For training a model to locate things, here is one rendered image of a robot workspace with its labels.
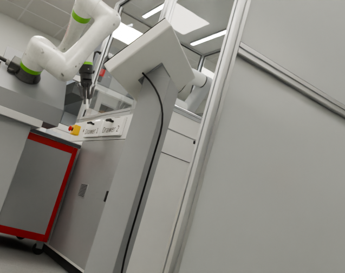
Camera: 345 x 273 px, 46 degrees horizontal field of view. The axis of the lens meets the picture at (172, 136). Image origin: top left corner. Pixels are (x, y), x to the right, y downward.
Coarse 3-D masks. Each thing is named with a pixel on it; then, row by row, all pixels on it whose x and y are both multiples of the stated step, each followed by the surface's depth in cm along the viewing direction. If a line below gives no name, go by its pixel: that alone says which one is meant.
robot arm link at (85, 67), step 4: (84, 64) 268; (88, 64) 268; (80, 68) 269; (84, 68) 268; (88, 68) 268; (92, 68) 271; (80, 72) 269; (84, 72) 268; (88, 72) 268; (92, 72) 271
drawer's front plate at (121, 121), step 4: (116, 120) 240; (120, 120) 235; (124, 120) 232; (104, 124) 255; (108, 124) 248; (112, 124) 243; (116, 124) 238; (120, 124) 233; (124, 124) 232; (104, 128) 252; (108, 128) 246; (116, 128) 236; (120, 128) 231; (104, 132) 250; (108, 132) 244; (112, 132) 239; (116, 132) 234; (120, 132) 231; (104, 136) 252
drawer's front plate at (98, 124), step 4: (100, 120) 263; (104, 120) 260; (88, 124) 280; (96, 124) 266; (100, 124) 260; (88, 128) 276; (92, 128) 270; (96, 128) 263; (100, 128) 258; (84, 132) 280; (88, 132) 274; (100, 132) 258; (84, 136) 277; (88, 136) 271; (92, 136) 266; (96, 136) 261
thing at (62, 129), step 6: (102, 42) 361; (96, 48) 358; (96, 54) 358; (78, 72) 348; (78, 78) 349; (60, 126) 339; (66, 126) 342; (60, 132) 339; (66, 132) 342; (66, 138) 342
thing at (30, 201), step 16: (32, 144) 260; (48, 144) 265; (64, 144) 271; (32, 160) 260; (48, 160) 265; (64, 160) 271; (16, 176) 255; (32, 176) 260; (48, 176) 265; (64, 176) 271; (16, 192) 254; (32, 192) 260; (48, 192) 265; (16, 208) 254; (32, 208) 259; (48, 208) 265; (0, 224) 249; (16, 224) 254; (32, 224) 259; (48, 224) 264
